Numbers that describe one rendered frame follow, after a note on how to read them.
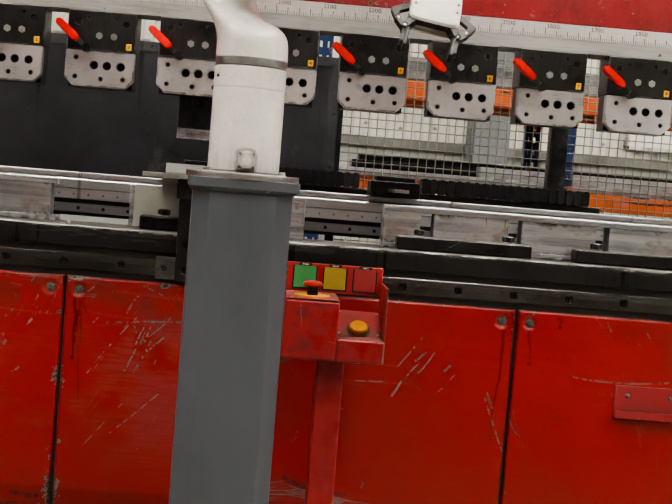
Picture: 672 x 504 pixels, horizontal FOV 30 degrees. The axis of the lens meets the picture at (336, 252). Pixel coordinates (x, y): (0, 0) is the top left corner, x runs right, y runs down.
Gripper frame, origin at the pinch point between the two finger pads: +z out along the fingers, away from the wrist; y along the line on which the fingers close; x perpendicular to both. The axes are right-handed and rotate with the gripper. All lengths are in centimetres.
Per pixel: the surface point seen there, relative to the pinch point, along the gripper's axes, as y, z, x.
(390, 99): 2.9, -8.5, -35.7
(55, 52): 88, -28, -85
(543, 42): -27.3, -27.5, -27.9
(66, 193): 72, 15, -76
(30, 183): 76, 25, -52
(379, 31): 8.8, -21.2, -29.9
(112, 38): 65, -7, -35
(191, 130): 44, 5, -46
